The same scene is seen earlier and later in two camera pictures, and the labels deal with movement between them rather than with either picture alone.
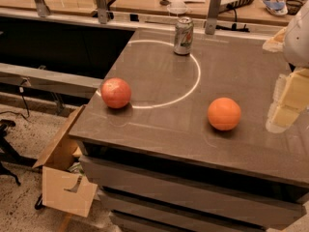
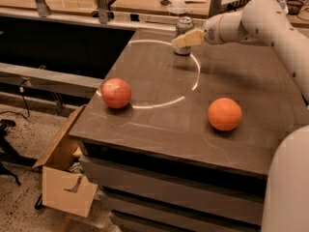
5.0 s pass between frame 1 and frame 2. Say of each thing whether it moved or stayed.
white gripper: moved
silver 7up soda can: stayed
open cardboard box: stayed
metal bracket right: stayed
